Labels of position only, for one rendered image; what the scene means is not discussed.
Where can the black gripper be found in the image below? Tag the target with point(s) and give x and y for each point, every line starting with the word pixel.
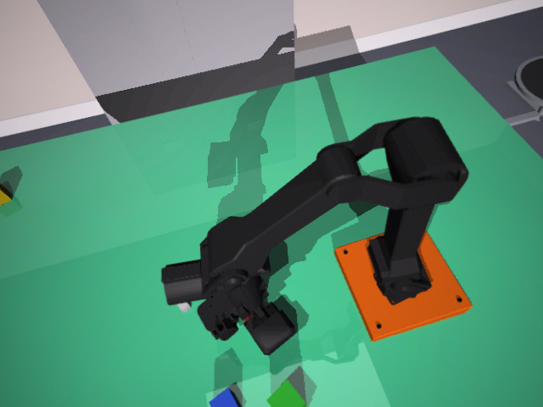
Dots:
pixel 268 326

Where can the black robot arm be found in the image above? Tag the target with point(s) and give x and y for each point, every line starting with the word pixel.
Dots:
pixel 425 169

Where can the blue cube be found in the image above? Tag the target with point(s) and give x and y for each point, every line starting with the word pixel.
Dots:
pixel 225 399

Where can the small white cube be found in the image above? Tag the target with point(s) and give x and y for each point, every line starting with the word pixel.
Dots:
pixel 185 307

